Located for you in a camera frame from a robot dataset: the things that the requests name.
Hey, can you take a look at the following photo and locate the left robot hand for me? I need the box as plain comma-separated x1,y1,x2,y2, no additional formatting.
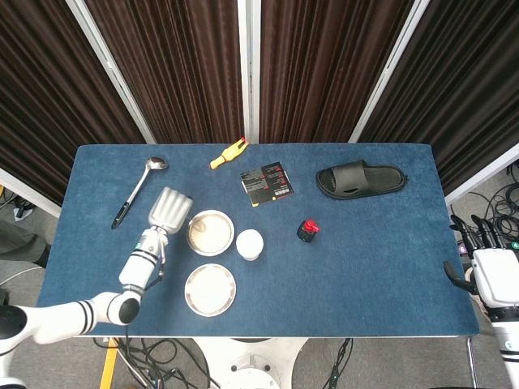
146,186,194,236

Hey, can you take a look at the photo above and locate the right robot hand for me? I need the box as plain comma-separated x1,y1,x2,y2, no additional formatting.
443,214,519,310

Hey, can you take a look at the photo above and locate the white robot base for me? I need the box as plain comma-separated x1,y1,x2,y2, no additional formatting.
193,336,310,389

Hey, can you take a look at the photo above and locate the white paper cup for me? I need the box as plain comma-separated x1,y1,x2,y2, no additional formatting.
235,228,265,263

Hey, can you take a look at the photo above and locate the yellow rubber chicken toy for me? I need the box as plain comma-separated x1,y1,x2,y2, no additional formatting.
208,137,248,170

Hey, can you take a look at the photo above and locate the thin metal table leg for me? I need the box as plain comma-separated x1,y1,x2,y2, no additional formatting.
465,336,478,389

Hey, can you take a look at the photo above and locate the lower white plate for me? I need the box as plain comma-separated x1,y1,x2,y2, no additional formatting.
183,263,238,318

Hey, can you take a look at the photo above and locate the black printed card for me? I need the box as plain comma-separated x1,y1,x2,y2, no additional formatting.
239,160,296,209

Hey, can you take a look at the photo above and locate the black bottle red cap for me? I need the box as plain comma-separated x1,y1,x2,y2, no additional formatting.
296,219,322,244

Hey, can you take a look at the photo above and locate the brown curtain panel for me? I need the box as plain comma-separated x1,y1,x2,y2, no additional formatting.
84,0,245,145
259,0,415,144
358,0,519,196
0,0,148,206

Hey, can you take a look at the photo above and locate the blue table cloth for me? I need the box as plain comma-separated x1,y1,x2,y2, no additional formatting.
27,143,483,339

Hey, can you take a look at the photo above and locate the black slipper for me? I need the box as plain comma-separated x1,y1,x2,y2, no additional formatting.
315,159,409,201

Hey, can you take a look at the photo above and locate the metal ladle black handle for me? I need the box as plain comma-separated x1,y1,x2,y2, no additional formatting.
110,156,169,231

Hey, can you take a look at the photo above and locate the black floor cable tangle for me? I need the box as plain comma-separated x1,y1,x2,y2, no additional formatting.
449,161,519,246
92,337,222,389

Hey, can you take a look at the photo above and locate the white frame post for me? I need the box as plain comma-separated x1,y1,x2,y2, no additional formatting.
0,167,62,219
348,0,431,143
443,143,519,207
64,0,157,145
236,0,261,145

